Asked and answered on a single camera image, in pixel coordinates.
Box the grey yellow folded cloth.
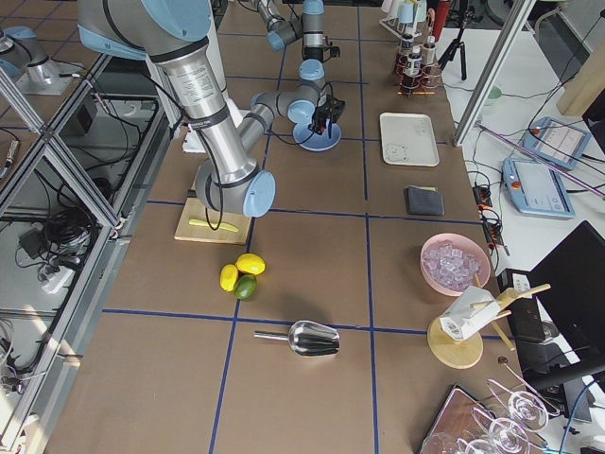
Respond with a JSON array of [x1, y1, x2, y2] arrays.
[[404, 186, 444, 216]]

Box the copper wire bottle rack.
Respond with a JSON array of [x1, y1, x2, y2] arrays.
[[393, 34, 441, 96]]

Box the blue ceramic plate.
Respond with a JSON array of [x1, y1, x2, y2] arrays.
[[293, 122, 341, 152]]

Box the blue teach pendant far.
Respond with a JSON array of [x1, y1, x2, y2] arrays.
[[522, 116, 591, 170]]

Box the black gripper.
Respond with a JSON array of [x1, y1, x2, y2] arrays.
[[321, 44, 341, 62], [307, 96, 346, 137]]

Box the wine glass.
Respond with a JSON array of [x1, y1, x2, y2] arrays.
[[487, 357, 549, 433]]

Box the blue teach pendant near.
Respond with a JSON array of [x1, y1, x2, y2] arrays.
[[502, 158, 576, 219]]

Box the wooden cutting board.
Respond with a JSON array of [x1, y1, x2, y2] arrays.
[[174, 189, 251, 245]]

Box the mint green bowl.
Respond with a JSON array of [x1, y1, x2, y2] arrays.
[[484, 85, 503, 108]]

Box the steel ice scoop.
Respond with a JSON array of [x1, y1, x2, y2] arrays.
[[253, 321, 340, 358]]

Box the yellow lemon lower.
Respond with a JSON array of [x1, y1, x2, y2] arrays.
[[235, 253, 267, 275]]

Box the yellow lemon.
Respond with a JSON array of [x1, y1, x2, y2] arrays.
[[235, 253, 267, 275], [219, 264, 239, 292]]

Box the green lime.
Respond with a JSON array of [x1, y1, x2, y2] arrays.
[[233, 274, 257, 300]]

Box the black monitor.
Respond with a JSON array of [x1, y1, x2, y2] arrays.
[[509, 220, 604, 390]]

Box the yellow plastic knife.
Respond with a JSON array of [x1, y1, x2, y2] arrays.
[[188, 218, 239, 233]]

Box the black tripod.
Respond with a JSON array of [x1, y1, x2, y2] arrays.
[[438, 0, 475, 80]]

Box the wooden stand with carton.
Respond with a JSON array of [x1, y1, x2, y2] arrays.
[[426, 284, 551, 370]]

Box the yellow lemon upper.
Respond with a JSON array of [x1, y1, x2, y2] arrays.
[[219, 264, 239, 292]]

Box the white wire cup rack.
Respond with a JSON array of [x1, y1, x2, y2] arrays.
[[379, 0, 435, 37]]

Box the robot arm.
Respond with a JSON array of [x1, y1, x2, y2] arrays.
[[78, 1, 345, 218], [238, 0, 341, 63]]

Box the blue teach pendant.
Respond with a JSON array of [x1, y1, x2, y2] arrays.
[[502, 158, 576, 219], [522, 116, 591, 170]]

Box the white bear serving tray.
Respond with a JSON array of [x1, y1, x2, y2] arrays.
[[379, 113, 440, 167]]

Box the pink ice bowl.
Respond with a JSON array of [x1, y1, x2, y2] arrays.
[[420, 233, 492, 296]]

